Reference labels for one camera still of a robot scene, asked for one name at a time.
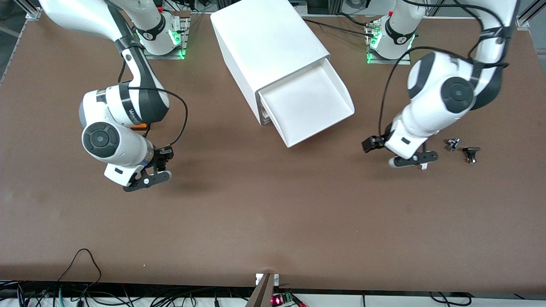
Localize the large white cabinet drawer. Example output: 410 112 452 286
257 58 355 148

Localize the black push button part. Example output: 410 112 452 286
462 146 481 164

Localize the circuit board with red light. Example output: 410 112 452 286
271 291 307 307

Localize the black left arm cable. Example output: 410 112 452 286
378 0 510 138

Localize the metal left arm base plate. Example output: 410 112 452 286
366 19 412 65

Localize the looped black table cable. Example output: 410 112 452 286
57 249 103 285

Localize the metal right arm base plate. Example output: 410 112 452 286
141 11 191 60

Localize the black cable behind cabinet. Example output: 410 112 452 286
301 13 380 38

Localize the white metal bracket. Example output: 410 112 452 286
255 273 280 287

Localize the tangled black cable bundle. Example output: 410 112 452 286
0 279 256 307

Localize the tan wooden post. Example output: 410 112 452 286
245 274 274 307

